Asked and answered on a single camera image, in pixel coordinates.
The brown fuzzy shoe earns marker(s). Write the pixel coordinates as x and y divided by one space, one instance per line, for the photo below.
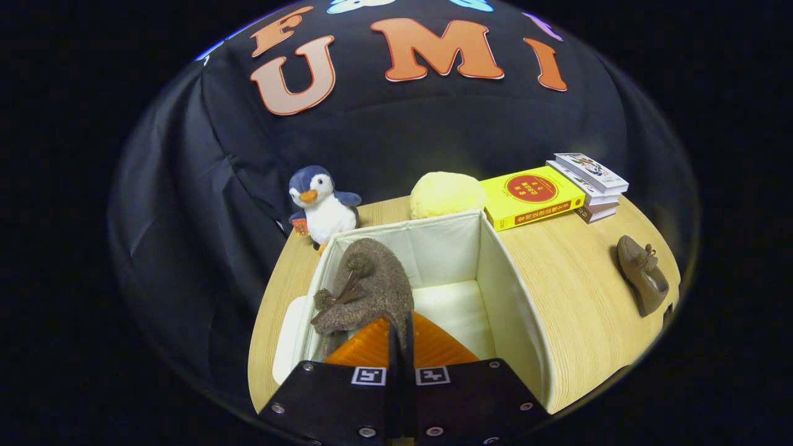
641 279
378 285

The small red tag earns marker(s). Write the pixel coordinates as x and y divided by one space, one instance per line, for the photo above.
300 226

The white book with green print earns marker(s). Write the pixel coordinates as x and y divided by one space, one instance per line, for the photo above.
588 191

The yellow book with red circle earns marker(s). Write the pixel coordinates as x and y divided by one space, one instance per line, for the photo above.
533 195

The yellow round plush bun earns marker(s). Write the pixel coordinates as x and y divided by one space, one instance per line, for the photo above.
446 193

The brown fabric storage box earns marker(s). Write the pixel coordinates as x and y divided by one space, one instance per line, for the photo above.
514 322

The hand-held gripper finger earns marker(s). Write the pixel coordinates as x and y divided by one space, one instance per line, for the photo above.
393 359
409 359

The penguin plush toy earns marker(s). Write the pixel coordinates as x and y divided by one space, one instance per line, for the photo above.
325 214

